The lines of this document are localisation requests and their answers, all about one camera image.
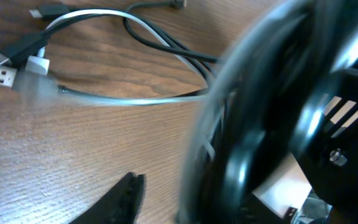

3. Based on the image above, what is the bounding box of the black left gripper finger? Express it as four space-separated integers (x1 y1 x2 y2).
70 172 145 224

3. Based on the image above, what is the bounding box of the black USB cable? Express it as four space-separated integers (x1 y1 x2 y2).
0 0 358 224

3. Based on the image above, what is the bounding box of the white USB cable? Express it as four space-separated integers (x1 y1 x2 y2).
0 8 226 162

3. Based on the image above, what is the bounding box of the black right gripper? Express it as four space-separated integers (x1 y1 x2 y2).
297 59 358 223

